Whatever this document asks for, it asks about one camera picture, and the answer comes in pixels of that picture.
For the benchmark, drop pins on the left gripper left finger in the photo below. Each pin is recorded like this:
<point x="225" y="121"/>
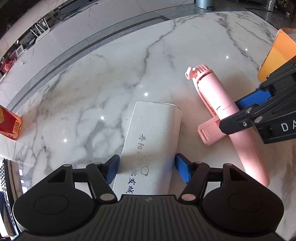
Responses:
<point x="100" y="176"/>

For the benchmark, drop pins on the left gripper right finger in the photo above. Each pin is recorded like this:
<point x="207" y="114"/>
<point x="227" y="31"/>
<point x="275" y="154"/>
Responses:
<point x="195" y="175"/>

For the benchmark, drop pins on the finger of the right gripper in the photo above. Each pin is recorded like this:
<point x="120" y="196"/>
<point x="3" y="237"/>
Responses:
<point x="258" y="97"/>
<point x="238" y="121"/>

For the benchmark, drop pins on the white glasses case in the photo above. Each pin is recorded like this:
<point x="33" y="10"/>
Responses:
<point x="148" y="154"/>

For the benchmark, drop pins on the orange rimmed white box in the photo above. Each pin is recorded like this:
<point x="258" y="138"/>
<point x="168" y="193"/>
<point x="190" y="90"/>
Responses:
<point x="282" y="50"/>

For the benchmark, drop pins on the orange liquid bottle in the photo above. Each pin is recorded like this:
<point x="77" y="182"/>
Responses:
<point x="10" y="124"/>

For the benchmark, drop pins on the grey metal trash bin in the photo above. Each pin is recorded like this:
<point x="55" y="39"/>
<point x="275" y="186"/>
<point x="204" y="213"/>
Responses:
<point x="205" y="4"/>

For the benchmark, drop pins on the white wifi router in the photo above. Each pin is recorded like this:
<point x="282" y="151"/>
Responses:
<point x="40" y="29"/>

